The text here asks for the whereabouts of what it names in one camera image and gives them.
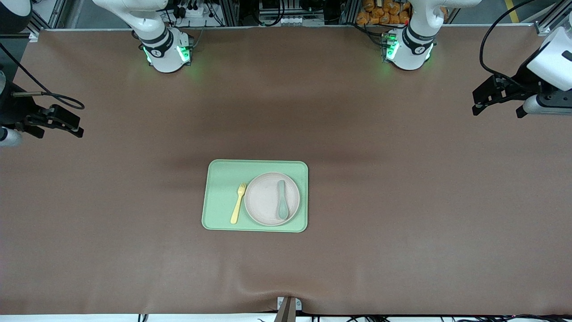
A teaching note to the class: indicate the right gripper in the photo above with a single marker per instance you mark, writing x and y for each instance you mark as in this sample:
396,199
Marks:
13,109

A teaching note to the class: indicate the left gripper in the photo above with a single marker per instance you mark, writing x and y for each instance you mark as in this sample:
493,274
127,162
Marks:
523,78

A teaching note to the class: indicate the yellow plastic fork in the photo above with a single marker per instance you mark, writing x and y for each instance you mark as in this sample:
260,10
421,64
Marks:
236,210

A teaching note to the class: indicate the beige round plate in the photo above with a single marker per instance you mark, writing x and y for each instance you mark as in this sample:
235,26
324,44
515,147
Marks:
263,201

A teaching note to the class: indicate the grey-green plastic spoon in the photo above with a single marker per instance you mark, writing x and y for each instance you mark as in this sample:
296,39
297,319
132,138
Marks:
283,210

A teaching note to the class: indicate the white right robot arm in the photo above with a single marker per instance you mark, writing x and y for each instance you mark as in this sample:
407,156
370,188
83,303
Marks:
161,40

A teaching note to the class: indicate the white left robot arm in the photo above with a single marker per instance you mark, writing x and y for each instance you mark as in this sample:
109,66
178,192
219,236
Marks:
415,44

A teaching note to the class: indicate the orange snack packet pile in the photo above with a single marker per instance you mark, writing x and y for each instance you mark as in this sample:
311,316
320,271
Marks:
375,15

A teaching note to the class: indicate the brown table mat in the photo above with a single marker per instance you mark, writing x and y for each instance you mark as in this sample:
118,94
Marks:
134,268

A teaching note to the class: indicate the light green rectangular tray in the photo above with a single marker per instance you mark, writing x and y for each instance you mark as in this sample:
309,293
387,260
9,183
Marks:
214,188

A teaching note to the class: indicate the white power strip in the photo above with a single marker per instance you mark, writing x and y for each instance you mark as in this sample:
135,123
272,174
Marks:
199,12

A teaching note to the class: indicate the white connector block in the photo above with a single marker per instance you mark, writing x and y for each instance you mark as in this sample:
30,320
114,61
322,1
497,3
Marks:
292,20

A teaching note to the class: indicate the aluminium frame post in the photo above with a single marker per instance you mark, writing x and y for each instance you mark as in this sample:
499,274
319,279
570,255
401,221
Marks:
230,13
352,11

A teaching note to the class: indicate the grey edge clamp bracket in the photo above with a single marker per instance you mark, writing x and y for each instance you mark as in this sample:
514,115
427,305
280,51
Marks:
289,304

